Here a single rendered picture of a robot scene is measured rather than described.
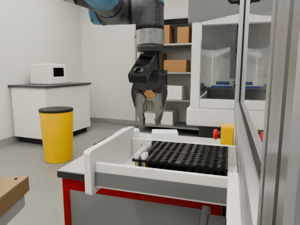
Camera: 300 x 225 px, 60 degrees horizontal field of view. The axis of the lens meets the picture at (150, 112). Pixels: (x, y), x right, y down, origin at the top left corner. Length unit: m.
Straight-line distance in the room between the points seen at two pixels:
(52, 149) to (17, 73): 1.70
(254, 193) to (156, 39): 0.49
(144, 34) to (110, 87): 4.88
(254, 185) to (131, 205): 0.67
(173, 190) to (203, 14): 1.08
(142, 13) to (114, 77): 4.81
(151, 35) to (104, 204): 0.60
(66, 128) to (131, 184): 2.72
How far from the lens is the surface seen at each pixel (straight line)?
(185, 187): 0.58
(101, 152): 0.66
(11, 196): 0.79
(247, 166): 0.36
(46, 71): 4.35
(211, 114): 1.47
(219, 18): 1.48
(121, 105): 5.45
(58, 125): 3.26
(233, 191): 0.44
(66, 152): 3.38
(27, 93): 4.26
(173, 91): 4.52
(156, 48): 0.69
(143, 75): 0.61
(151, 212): 0.92
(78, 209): 1.04
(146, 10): 0.70
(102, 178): 0.64
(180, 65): 4.54
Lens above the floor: 1.11
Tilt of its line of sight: 9 degrees down
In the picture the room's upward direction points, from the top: straight up
